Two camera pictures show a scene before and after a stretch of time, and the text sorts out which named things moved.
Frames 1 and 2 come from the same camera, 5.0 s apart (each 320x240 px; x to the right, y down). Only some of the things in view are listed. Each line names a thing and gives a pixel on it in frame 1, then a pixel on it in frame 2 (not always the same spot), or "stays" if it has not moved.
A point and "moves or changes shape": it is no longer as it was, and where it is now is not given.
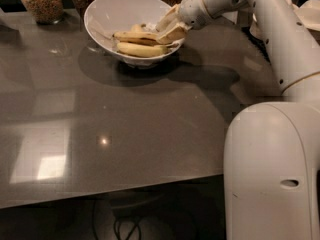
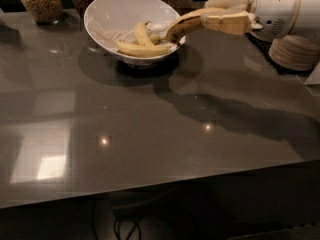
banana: x=136 y=37 moves or changes shape
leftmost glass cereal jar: x=43 y=1 stays
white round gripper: x=192 y=8 -> x=274 y=10
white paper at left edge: x=10 y=19 stays
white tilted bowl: x=118 y=12 stays
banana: x=142 y=49 stays
